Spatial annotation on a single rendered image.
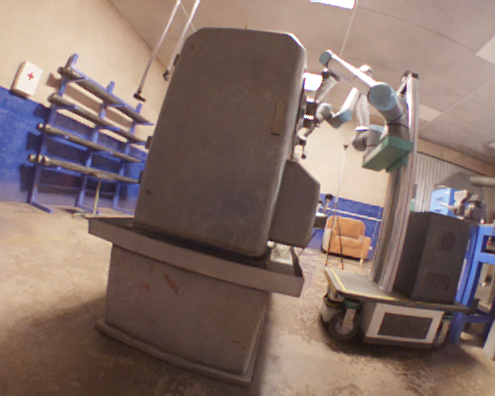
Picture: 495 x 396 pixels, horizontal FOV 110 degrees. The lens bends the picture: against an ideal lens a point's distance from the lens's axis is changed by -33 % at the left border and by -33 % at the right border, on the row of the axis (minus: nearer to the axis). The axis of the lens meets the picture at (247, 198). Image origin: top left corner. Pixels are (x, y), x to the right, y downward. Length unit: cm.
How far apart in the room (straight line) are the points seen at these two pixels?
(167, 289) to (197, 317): 14
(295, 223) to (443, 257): 107
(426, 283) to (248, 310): 110
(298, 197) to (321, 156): 555
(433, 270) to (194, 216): 135
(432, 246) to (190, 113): 142
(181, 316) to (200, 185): 47
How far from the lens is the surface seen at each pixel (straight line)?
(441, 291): 172
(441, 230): 164
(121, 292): 106
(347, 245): 560
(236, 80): 89
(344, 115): 194
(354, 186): 645
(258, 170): 77
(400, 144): 152
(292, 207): 86
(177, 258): 87
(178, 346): 103
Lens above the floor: 64
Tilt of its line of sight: 2 degrees up
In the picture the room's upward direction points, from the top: 13 degrees clockwise
